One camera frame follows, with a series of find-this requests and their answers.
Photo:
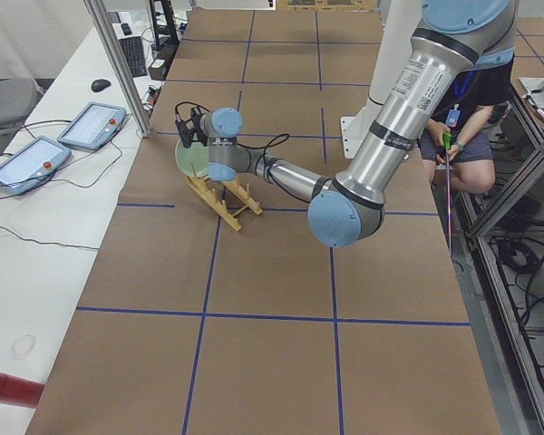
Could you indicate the light green ceramic plate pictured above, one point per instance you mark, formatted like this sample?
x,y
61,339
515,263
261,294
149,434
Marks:
x,y
192,161

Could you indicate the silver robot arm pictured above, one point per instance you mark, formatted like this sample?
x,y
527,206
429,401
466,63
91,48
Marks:
x,y
451,37

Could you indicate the wooden plate rack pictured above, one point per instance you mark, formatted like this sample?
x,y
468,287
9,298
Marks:
x,y
209,195

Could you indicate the brown paper table cover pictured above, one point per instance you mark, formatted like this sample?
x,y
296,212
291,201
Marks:
x,y
187,326

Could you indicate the seated person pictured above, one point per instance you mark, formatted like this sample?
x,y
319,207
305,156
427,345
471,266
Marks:
x,y
463,112

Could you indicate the far grey teach pendant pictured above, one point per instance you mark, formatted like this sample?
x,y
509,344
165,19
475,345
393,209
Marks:
x,y
93,127

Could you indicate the grey teach pendant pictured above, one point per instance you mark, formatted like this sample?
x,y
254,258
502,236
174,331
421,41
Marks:
x,y
93,127
32,165

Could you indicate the black computer mouse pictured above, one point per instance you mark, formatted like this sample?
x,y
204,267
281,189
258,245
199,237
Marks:
x,y
99,85

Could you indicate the black keyboard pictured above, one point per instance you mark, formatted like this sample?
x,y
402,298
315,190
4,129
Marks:
x,y
133,52

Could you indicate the near grey teach pendant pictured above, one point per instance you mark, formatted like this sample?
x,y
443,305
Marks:
x,y
32,165

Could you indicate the grey office chair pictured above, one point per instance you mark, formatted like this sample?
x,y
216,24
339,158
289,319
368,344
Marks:
x,y
18,97

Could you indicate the red cylinder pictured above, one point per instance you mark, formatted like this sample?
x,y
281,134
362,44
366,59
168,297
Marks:
x,y
19,392

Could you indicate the green handled stick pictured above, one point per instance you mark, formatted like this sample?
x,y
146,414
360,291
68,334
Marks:
x,y
447,142

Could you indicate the aluminium frame post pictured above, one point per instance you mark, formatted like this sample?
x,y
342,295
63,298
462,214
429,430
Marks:
x,y
105,30

